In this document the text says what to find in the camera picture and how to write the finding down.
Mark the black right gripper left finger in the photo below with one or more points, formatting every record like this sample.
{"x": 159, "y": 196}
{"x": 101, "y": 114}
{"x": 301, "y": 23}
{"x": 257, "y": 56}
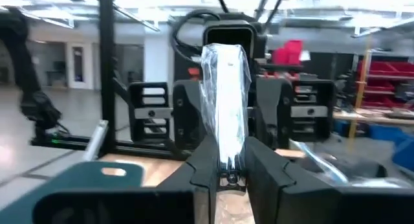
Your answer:
{"x": 129, "y": 208}

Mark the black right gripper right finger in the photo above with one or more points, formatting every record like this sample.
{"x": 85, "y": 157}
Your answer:
{"x": 323, "y": 208}

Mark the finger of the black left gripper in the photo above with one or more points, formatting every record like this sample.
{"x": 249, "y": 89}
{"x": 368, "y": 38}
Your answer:
{"x": 271, "y": 110}
{"x": 187, "y": 114}

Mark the bagged silver grooming tool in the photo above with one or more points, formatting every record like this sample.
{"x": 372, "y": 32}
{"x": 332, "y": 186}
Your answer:
{"x": 226, "y": 104}

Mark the teal plastic bin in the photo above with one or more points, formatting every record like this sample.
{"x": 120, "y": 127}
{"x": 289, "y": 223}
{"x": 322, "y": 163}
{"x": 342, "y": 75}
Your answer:
{"x": 81, "y": 178}

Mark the silver aluminium bar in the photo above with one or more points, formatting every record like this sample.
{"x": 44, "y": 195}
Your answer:
{"x": 95, "y": 140}

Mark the stacked red storage bins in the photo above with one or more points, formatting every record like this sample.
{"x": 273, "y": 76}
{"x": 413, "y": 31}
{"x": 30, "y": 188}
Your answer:
{"x": 288, "y": 52}

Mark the white door with window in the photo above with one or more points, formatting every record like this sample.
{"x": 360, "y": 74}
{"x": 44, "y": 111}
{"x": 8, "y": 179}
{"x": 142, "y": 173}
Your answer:
{"x": 79, "y": 65}

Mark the blue plastic crate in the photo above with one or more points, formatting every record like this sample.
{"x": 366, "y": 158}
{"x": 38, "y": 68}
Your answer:
{"x": 381, "y": 133}
{"x": 404, "y": 156}

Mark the long wooden workbench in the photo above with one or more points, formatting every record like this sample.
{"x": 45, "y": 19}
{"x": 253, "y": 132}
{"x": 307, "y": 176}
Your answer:
{"x": 372, "y": 117}

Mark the rack of red bins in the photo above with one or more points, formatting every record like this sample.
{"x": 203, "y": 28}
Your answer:
{"x": 385, "y": 78}

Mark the black aluminium table frame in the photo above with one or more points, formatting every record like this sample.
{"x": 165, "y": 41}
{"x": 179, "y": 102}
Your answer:
{"x": 106, "y": 72}

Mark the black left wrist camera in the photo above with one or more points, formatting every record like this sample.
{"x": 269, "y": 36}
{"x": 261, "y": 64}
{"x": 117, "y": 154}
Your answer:
{"x": 229, "y": 33}

